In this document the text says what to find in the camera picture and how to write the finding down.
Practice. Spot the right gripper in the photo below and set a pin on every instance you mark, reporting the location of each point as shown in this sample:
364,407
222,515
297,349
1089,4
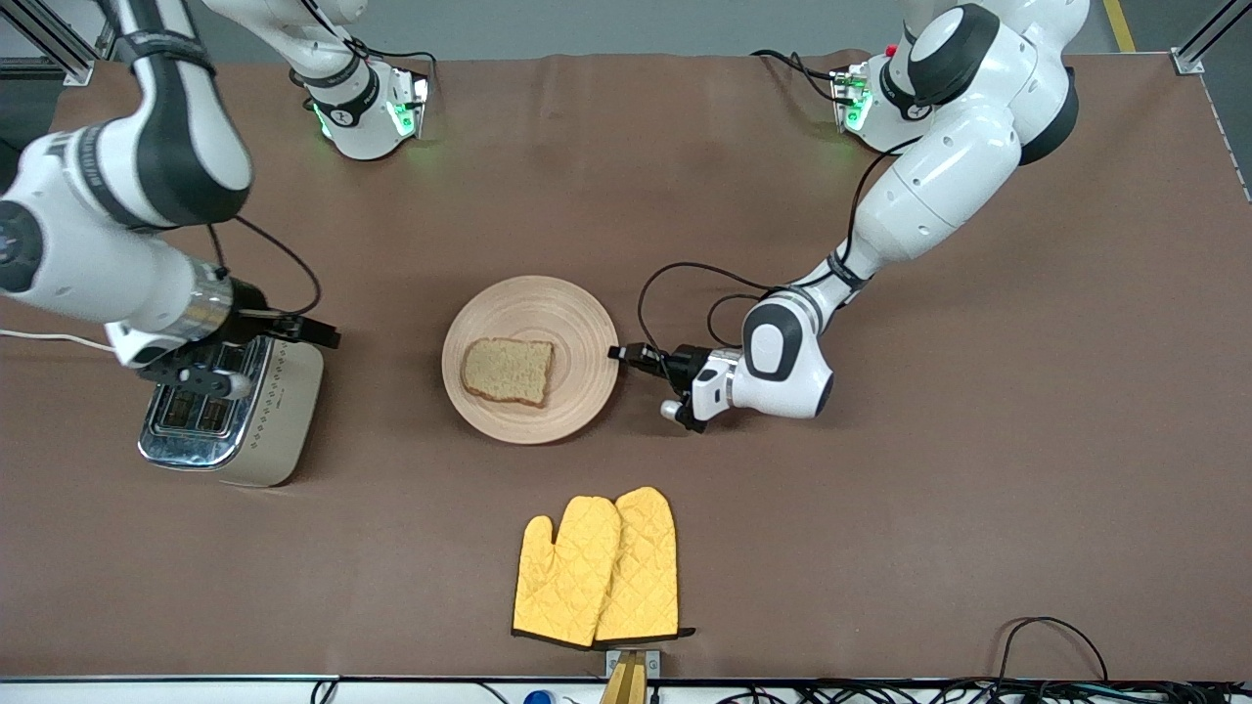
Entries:
248,299

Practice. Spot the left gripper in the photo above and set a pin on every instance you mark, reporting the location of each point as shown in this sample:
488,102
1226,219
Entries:
684,365

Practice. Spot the round light wooden plate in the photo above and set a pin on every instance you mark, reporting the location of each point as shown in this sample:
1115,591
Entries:
577,391

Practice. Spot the slice of brown bread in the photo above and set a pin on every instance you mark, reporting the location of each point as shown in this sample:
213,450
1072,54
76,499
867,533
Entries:
507,372

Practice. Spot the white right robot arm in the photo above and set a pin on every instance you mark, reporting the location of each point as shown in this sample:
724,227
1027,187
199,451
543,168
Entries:
156,147

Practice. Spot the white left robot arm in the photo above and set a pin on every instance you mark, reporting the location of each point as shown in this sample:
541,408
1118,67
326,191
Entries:
939,186

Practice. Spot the cream and chrome toaster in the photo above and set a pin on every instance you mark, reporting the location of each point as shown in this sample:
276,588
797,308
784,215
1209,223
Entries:
284,420

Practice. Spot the yellow quilted oven mitt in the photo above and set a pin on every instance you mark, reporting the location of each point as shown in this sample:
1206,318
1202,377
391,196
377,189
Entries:
646,577
562,577

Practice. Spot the brown table cover mat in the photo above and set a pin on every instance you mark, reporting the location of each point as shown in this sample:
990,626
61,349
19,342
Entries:
880,508

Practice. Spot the wooden stick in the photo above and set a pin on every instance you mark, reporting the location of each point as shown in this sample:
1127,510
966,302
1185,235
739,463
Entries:
626,686

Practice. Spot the small blue object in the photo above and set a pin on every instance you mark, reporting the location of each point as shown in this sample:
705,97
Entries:
538,698

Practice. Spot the grey metal bracket plate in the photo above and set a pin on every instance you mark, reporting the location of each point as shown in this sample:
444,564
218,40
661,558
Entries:
653,665

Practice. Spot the aluminium frame post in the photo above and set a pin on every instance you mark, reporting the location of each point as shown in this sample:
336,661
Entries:
1186,62
29,66

